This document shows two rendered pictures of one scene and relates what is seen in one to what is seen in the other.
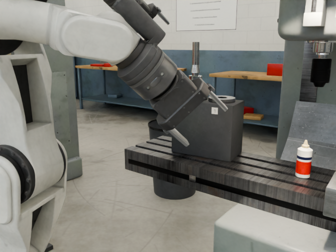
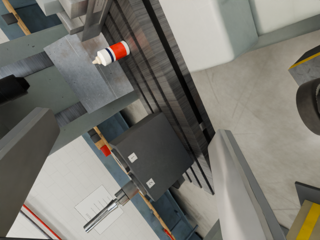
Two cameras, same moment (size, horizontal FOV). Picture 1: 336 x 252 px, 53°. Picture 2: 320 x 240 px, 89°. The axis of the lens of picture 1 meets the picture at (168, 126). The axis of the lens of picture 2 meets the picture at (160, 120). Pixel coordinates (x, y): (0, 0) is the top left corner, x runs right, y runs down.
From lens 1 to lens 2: 0.59 m
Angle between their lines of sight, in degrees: 19
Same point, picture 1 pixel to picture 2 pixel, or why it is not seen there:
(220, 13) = (99, 198)
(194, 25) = not seen: hidden behind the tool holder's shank
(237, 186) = (177, 81)
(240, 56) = (113, 171)
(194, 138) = (169, 154)
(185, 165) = (198, 141)
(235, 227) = (221, 34)
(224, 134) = (145, 133)
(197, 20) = not seen: hidden behind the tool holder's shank
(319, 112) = (84, 93)
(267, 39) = (96, 166)
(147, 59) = not seen: outside the picture
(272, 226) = (186, 11)
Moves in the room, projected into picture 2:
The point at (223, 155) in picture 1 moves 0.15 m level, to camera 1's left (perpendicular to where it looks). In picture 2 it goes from (162, 120) to (195, 155)
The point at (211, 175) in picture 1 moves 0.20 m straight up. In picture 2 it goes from (187, 111) to (130, 156)
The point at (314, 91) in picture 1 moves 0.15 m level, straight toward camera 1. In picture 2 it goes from (73, 107) to (68, 98)
